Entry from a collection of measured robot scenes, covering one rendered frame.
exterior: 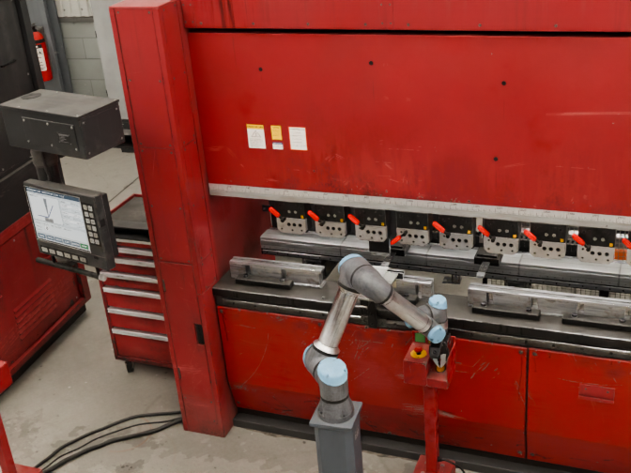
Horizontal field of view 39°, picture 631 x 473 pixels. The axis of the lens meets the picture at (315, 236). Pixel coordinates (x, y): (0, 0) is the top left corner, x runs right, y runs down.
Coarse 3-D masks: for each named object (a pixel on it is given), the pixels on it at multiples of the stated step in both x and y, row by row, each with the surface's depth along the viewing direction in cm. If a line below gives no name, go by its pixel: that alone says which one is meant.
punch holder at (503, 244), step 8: (488, 224) 391; (496, 224) 390; (504, 224) 388; (512, 224) 387; (520, 224) 392; (496, 232) 391; (504, 232) 390; (512, 232) 388; (488, 240) 394; (496, 240) 393; (504, 240) 391; (512, 240) 390; (488, 248) 397; (496, 248) 394; (504, 248) 393; (512, 248) 391
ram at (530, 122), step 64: (192, 64) 410; (256, 64) 398; (320, 64) 387; (384, 64) 376; (448, 64) 366; (512, 64) 357; (576, 64) 348; (320, 128) 401; (384, 128) 389; (448, 128) 378; (512, 128) 368; (576, 128) 358; (384, 192) 403; (448, 192) 391; (512, 192) 381; (576, 192) 370
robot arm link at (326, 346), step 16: (352, 256) 360; (352, 272) 352; (352, 288) 356; (336, 304) 361; (352, 304) 361; (336, 320) 362; (320, 336) 367; (336, 336) 364; (304, 352) 372; (320, 352) 364; (336, 352) 366
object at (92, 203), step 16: (64, 192) 388; (80, 192) 384; (96, 192) 383; (96, 208) 382; (96, 224) 385; (112, 224) 395; (48, 240) 410; (96, 240) 390; (112, 240) 397; (64, 256) 408; (80, 256) 401; (96, 256) 395; (112, 256) 395
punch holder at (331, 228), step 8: (320, 208) 419; (328, 208) 417; (336, 208) 416; (344, 208) 415; (320, 216) 421; (328, 216) 419; (336, 216) 418; (344, 216) 416; (328, 224) 421; (336, 224) 419; (344, 224) 418; (320, 232) 425; (328, 232) 423; (336, 232) 421; (344, 232) 419
